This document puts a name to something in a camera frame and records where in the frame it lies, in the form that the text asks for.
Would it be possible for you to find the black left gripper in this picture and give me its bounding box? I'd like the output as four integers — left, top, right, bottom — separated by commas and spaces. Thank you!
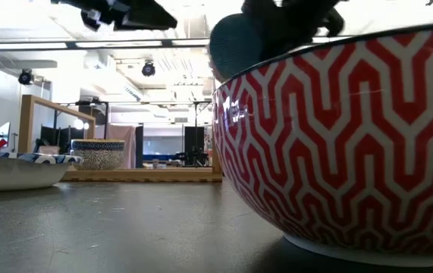
51, 0, 178, 32

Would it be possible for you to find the overhead light bar frame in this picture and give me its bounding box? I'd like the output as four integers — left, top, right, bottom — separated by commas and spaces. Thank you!
0, 36, 350, 52

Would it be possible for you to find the pink curtain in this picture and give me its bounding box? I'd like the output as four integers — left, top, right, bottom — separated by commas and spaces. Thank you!
95, 124, 138, 170

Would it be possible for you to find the white-backed monitor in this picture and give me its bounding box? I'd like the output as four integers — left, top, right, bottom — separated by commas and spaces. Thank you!
0, 121, 13, 150

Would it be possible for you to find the black partition panel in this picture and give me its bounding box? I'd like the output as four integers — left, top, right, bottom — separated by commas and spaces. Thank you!
184, 125, 206, 166

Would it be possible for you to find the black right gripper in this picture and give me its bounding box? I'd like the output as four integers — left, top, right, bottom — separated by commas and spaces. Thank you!
240, 0, 348, 63

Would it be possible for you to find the blue-rimmed white paper bowl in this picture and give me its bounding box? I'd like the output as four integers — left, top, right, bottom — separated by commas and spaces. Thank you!
0, 150, 83, 192

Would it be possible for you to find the grey patterned ceramic bowl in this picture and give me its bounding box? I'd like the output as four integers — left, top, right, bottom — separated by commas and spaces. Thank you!
71, 148, 125, 171

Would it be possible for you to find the orange and teal ceramic bowl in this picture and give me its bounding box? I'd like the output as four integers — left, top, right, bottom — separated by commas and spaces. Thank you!
207, 13, 265, 83

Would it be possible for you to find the wooden slatted shelf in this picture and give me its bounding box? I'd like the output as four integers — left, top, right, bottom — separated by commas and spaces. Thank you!
17, 94, 224, 184

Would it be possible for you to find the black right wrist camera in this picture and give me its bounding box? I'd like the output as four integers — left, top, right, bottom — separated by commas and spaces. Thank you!
322, 7, 347, 38

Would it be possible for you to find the black ceiling-mounted camera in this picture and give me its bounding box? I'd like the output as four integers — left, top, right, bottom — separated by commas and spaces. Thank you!
17, 68, 34, 86
141, 60, 157, 78

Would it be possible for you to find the red white geometric ceramic bowl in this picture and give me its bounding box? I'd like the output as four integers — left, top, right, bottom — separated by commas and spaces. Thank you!
212, 21, 433, 268

